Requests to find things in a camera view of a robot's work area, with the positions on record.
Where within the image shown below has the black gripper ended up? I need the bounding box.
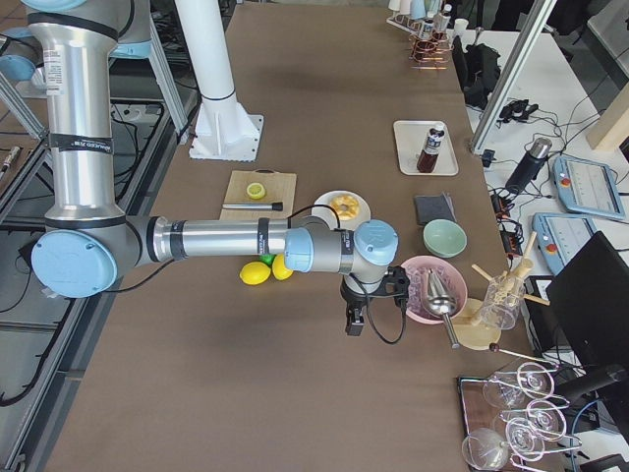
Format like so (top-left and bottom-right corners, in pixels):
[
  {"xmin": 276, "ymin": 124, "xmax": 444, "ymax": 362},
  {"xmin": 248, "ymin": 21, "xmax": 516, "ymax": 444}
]
[{"xmin": 340, "ymin": 265, "xmax": 410, "ymax": 336}]

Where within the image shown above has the white round plate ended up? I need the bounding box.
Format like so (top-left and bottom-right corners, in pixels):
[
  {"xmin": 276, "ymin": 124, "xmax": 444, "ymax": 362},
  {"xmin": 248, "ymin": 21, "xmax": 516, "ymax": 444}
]
[{"xmin": 312, "ymin": 190, "xmax": 372, "ymax": 230}]

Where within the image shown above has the glazed twisted donut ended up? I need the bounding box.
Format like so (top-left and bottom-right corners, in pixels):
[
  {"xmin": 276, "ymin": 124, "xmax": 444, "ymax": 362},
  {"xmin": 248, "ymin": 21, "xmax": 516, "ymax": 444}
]
[{"xmin": 329, "ymin": 194, "xmax": 361, "ymax": 221}]

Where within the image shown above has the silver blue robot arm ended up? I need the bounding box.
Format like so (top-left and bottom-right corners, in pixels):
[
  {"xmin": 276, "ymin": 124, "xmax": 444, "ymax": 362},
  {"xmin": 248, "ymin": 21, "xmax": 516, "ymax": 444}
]
[{"xmin": 26, "ymin": 1, "xmax": 409, "ymax": 335}]

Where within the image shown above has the cream rectangular tray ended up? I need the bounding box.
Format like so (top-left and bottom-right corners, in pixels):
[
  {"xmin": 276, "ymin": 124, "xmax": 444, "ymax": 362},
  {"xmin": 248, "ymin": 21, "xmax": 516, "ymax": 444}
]
[{"xmin": 393, "ymin": 120, "xmax": 459, "ymax": 177}]

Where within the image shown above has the steel funnel jigger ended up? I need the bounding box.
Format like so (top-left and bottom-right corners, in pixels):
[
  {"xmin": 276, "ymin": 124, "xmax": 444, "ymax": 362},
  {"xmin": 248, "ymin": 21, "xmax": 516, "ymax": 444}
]
[{"xmin": 422, "ymin": 268, "xmax": 460, "ymax": 349}]

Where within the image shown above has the yellow lemon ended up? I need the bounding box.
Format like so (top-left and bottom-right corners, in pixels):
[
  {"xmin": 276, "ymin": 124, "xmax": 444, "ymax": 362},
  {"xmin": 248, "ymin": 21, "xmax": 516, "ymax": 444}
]
[
  {"xmin": 271, "ymin": 254, "xmax": 293, "ymax": 280},
  {"xmin": 239, "ymin": 261, "xmax": 271, "ymax": 285}
]

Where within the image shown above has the pink bowl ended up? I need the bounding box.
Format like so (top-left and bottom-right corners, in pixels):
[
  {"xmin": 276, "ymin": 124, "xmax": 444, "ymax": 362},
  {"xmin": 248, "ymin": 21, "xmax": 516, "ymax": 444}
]
[{"xmin": 401, "ymin": 256, "xmax": 468, "ymax": 325}]

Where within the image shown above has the green lime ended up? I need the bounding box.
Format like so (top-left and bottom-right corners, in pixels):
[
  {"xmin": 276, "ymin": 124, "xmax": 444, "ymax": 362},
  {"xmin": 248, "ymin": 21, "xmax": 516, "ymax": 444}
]
[{"xmin": 259, "ymin": 254, "xmax": 275, "ymax": 266}]

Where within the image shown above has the green bowl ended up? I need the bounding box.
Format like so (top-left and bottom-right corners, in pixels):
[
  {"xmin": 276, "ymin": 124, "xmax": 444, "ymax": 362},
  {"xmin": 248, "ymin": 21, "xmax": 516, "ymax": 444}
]
[{"xmin": 423, "ymin": 219, "xmax": 468, "ymax": 259}]

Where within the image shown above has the wooden mug tree stand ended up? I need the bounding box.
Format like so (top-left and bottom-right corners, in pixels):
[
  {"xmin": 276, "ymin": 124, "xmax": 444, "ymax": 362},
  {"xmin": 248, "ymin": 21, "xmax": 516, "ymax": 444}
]
[{"xmin": 453, "ymin": 231, "xmax": 550, "ymax": 350}]

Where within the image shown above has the grey folded cloth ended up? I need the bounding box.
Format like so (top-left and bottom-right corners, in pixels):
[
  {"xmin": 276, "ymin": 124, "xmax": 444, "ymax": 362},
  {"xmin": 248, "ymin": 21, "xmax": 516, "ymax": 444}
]
[{"xmin": 414, "ymin": 192, "xmax": 457, "ymax": 226}]

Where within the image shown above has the wooden cutting board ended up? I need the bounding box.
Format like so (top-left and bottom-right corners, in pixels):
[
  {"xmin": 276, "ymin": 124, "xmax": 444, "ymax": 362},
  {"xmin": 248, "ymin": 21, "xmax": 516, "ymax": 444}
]
[{"xmin": 219, "ymin": 170, "xmax": 297, "ymax": 220}]

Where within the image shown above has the halved lemon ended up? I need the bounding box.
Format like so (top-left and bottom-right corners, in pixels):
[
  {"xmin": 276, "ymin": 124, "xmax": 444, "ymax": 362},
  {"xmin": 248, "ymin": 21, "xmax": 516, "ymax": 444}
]
[{"xmin": 246, "ymin": 182, "xmax": 266, "ymax": 201}]

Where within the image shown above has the dark sauce bottle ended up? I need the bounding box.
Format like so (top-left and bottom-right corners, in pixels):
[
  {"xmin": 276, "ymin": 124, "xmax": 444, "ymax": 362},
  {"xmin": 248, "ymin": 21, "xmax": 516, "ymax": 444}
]
[{"xmin": 417, "ymin": 122, "xmax": 445, "ymax": 173}]

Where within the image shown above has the wine glass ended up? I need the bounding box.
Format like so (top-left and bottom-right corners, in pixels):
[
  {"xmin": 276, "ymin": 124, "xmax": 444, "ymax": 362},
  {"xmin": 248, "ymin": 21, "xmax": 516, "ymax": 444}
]
[
  {"xmin": 494, "ymin": 399, "xmax": 567, "ymax": 461},
  {"xmin": 483, "ymin": 362, "xmax": 554, "ymax": 409},
  {"xmin": 461, "ymin": 428, "xmax": 509, "ymax": 471}
]

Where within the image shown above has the blue teach pendant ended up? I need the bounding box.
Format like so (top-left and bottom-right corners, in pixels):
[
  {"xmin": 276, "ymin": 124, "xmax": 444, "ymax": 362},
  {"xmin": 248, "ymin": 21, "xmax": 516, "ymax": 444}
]
[
  {"xmin": 532, "ymin": 212, "xmax": 597, "ymax": 275},
  {"xmin": 552, "ymin": 155, "xmax": 625, "ymax": 220}
]

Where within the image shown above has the black laptop monitor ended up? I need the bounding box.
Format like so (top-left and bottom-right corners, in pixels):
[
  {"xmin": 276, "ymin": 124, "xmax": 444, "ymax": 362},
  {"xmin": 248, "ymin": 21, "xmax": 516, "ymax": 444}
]
[{"xmin": 547, "ymin": 231, "xmax": 628, "ymax": 367}]

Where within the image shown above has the black thermos bottle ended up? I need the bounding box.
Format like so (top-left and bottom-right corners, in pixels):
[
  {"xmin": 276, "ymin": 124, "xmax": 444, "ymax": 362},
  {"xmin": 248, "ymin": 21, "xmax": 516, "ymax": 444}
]
[{"xmin": 504, "ymin": 137, "xmax": 552, "ymax": 195}]

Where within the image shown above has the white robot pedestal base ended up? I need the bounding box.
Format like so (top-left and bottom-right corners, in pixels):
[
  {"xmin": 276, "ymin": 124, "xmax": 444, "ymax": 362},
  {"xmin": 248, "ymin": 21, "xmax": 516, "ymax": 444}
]
[{"xmin": 176, "ymin": 0, "xmax": 263, "ymax": 162}]

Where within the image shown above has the copper wire bottle rack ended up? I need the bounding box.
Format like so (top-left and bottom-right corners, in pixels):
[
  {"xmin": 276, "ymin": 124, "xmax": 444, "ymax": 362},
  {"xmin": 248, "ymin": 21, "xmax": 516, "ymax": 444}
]
[{"xmin": 409, "ymin": 31, "xmax": 452, "ymax": 71}]

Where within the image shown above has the aluminium frame post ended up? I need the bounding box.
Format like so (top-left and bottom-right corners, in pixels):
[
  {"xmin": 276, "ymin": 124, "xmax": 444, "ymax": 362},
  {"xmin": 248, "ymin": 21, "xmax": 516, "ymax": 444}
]
[{"xmin": 470, "ymin": 0, "xmax": 556, "ymax": 155}]

